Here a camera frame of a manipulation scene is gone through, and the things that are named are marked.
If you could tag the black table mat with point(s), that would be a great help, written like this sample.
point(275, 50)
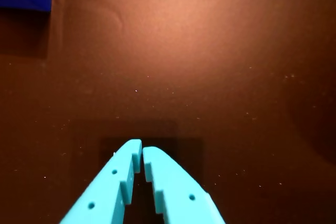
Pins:
point(183, 51)

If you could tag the cyan gripper finger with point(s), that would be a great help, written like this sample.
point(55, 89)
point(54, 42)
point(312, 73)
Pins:
point(105, 195)
point(178, 195)

